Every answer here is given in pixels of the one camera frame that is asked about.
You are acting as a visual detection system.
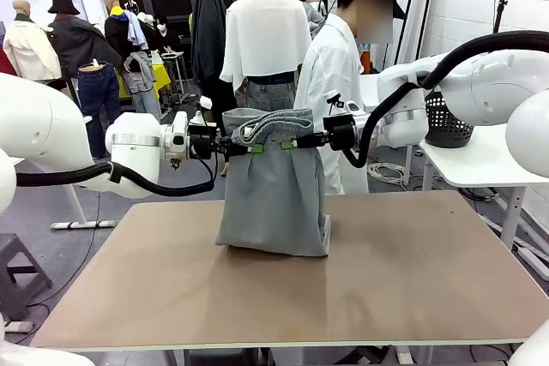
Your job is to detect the yellow tablecloth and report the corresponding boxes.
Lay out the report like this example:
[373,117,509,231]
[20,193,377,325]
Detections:
[115,63,171,99]

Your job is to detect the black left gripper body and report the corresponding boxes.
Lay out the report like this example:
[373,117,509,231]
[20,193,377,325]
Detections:
[188,124,225,160]

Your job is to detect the leaning white panels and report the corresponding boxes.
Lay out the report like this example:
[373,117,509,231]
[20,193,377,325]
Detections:
[394,0,441,63]

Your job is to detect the dark grey perforated basket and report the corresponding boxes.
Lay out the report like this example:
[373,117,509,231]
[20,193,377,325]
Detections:
[423,86,476,149]

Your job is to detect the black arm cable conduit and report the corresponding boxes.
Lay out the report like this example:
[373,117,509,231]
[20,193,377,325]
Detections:
[15,102,215,200]
[342,30,549,169]

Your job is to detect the mannequin in white shirt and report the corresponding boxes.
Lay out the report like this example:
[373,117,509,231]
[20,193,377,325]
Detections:
[219,0,313,111]

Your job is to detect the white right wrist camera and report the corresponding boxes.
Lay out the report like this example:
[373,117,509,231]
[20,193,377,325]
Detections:
[325,89,345,117]

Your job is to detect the grey plastic stool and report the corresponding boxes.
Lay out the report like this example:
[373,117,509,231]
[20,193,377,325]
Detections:
[0,232,53,322]

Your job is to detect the bystander with face mask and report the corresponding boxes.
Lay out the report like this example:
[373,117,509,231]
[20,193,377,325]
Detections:
[154,14,181,54]

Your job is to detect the black tripod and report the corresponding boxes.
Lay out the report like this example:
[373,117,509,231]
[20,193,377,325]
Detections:
[492,0,510,35]

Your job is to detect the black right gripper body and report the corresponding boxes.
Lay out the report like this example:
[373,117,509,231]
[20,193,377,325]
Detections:
[323,115,357,152]

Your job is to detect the grey training pants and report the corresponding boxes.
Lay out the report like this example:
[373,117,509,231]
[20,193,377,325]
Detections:
[214,107,332,258]

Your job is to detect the hanging grey jacket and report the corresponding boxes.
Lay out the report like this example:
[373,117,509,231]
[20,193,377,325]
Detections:
[124,51,158,114]

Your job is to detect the person in white shirt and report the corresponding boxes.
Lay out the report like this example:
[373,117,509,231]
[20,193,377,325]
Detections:
[294,0,408,195]

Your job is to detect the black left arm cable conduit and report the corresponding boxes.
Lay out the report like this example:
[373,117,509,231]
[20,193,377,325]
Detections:
[15,102,215,200]

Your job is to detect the mannequin in cream jacket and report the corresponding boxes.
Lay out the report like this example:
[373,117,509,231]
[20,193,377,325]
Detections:
[2,0,63,84]

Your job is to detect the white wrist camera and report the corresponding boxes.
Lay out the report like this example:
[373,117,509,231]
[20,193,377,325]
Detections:
[193,98,214,125]
[325,89,345,117]

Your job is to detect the figure with black bucket hat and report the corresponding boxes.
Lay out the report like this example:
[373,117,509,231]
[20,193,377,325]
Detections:
[45,0,124,93]

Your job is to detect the black cables on floor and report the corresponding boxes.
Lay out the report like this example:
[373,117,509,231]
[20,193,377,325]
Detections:
[462,188,501,202]

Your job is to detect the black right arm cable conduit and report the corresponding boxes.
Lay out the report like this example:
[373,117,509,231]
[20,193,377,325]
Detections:
[342,30,549,169]

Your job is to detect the white coiled cable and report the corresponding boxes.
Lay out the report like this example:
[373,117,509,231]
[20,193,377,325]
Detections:
[367,162,408,183]

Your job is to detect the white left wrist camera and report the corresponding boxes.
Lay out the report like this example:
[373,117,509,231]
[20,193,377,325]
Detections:
[193,98,214,125]

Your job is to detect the mannequin in dark cloak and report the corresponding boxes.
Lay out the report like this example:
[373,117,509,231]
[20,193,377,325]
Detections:
[190,0,228,123]

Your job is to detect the half mannequin in blue jeans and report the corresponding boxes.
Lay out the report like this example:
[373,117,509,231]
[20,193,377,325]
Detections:
[76,60,122,157]

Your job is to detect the mannequin with yellow blue scarf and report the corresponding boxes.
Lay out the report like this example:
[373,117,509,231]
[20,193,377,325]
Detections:
[101,0,149,67]

